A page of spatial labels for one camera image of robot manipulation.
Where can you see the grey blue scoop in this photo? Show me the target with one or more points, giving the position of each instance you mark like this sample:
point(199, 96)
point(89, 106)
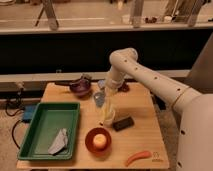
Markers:
point(99, 98)

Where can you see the green plastic tray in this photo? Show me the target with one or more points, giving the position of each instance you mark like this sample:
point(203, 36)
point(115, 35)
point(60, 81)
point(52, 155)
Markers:
point(48, 119)

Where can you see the black rectangular block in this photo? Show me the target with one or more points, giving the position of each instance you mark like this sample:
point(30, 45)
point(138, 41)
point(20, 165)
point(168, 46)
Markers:
point(123, 124)

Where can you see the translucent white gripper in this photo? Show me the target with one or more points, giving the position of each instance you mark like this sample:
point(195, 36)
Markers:
point(109, 92)

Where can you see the red bowl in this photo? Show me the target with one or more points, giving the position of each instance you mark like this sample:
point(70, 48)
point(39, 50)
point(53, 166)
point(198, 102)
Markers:
point(89, 141)

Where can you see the orange carrot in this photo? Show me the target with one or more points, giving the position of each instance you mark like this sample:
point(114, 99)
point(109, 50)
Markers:
point(136, 156)

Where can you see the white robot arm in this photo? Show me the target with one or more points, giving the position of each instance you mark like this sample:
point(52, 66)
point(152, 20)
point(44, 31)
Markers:
point(195, 146)

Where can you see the clear plastic cup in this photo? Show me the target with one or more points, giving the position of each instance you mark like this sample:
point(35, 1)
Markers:
point(112, 116)

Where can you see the dark brown toy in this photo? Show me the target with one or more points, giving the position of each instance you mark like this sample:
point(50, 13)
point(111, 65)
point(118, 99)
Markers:
point(124, 88)

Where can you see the purple pot with handle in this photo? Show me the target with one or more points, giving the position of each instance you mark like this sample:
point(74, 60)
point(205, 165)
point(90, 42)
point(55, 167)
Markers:
point(79, 87)

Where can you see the blue box on floor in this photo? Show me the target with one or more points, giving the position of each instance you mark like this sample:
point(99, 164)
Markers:
point(28, 113)

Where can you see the grey folded cloth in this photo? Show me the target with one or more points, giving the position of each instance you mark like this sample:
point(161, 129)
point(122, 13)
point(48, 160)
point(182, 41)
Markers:
point(60, 142)

